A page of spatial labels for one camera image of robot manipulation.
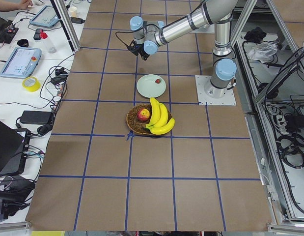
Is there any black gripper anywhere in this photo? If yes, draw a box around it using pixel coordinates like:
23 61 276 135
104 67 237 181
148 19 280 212
136 44 149 60

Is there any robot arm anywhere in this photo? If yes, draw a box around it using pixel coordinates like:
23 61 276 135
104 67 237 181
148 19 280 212
126 0 237 99

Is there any light green plate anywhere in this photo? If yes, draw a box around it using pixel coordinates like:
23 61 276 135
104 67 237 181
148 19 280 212
137 74 166 98

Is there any person hand at desk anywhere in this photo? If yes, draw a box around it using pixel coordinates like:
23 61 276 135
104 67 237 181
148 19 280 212
17 0 33 10

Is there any red apple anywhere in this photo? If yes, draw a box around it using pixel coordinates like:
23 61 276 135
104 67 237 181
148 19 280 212
137 108 150 122

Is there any paper cup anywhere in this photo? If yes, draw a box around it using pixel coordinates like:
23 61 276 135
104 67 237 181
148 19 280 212
68 6 78 17

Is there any wicker basket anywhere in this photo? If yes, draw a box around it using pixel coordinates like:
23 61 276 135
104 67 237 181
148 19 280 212
126 104 172 136

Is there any yellow banana bunch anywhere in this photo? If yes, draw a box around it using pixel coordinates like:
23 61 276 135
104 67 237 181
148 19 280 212
145 97 175 135

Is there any clear plastic bottle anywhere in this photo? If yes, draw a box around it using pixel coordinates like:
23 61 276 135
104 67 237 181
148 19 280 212
40 30 57 54

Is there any upper teach pendant tablet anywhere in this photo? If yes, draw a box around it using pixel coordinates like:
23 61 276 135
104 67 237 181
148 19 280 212
29 5 59 28

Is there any teach pendant tablet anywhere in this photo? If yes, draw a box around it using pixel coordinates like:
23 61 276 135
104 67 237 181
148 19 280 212
0 47 42 79
29 5 59 28

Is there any yellow tape roll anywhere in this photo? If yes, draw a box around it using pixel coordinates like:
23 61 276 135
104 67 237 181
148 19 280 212
22 76 41 92

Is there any small black bowl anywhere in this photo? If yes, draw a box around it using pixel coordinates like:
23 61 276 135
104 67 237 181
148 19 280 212
17 39 29 48

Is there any lower teach pendant tablet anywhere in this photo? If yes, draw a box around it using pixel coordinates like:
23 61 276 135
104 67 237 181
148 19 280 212
0 47 42 79

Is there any black cloth bundle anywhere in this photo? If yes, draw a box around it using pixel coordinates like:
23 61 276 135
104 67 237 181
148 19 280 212
244 27 267 44

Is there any black power brick left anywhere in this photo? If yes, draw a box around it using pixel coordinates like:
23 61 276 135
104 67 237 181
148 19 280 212
20 111 52 125

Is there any crumpled white cloth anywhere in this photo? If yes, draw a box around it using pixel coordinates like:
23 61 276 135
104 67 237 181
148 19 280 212
247 42 278 63

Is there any black laptop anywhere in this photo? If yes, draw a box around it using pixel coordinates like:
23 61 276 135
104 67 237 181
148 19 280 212
0 121 30 177

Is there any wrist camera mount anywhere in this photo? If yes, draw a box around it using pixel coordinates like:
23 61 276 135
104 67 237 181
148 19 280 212
127 40 139 56

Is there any aluminium frame upright left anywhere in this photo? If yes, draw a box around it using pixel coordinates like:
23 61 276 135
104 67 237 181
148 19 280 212
50 0 80 53

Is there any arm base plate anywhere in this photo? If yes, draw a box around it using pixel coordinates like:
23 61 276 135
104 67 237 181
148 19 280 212
195 75 236 106

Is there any aluminium frame right structure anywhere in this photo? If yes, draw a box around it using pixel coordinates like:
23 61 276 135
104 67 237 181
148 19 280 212
231 0 304 236

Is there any coiled black cables floor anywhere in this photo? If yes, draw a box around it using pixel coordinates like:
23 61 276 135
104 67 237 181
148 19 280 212
276 133 304 169

